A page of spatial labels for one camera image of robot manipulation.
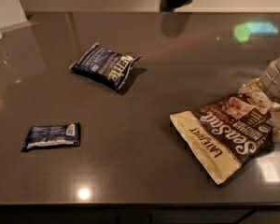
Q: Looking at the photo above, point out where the brown Late July chip bag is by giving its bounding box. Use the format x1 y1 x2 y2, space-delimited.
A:
170 78 273 185

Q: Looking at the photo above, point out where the blue Kettle chip bag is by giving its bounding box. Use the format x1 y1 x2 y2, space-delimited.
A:
69 43 140 91

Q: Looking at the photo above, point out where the small dark blue snack packet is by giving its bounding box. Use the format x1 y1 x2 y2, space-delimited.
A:
21 122 80 152

